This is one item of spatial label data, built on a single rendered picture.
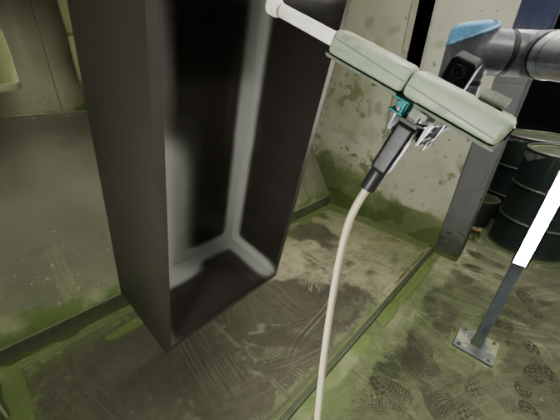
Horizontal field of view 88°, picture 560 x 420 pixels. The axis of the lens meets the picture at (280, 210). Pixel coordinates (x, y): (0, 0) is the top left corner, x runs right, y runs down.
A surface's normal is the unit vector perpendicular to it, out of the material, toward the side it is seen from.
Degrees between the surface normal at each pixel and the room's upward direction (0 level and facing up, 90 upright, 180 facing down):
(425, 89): 89
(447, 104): 89
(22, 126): 57
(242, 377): 0
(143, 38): 90
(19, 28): 90
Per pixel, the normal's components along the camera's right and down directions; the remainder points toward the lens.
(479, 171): -0.69, 0.31
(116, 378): 0.04, -0.89
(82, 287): 0.62, -0.19
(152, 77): 0.73, 0.51
